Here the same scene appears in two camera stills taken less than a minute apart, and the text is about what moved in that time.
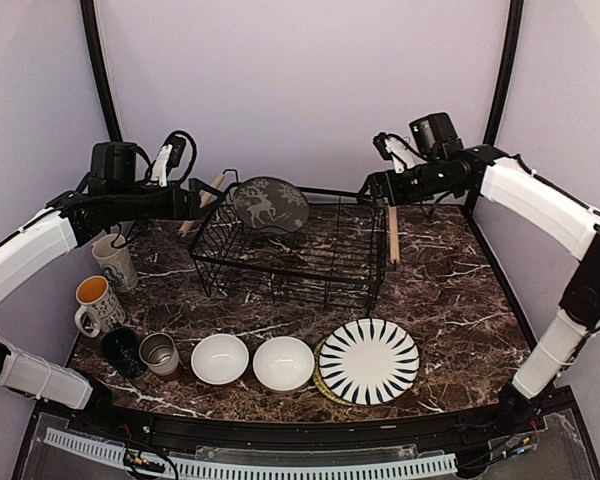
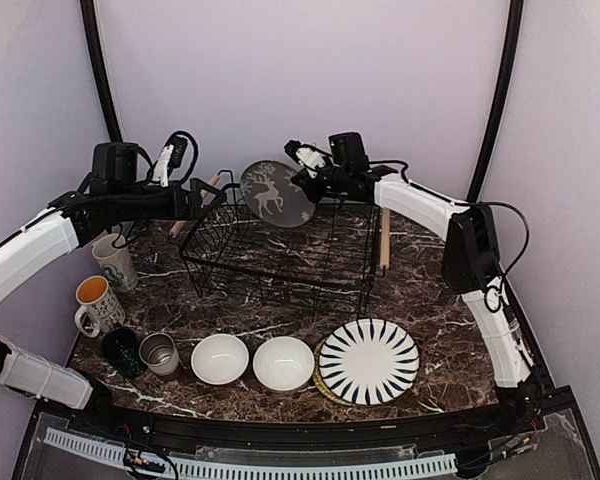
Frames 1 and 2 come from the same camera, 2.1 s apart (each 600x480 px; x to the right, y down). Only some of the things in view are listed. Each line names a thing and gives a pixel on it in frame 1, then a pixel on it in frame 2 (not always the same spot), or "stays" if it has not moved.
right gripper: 393,192 to 303,178
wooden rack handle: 394,234 to 385,239
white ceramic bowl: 283,363 stays
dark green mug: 120,349 stays
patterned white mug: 100,310 stays
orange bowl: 220,359 stays
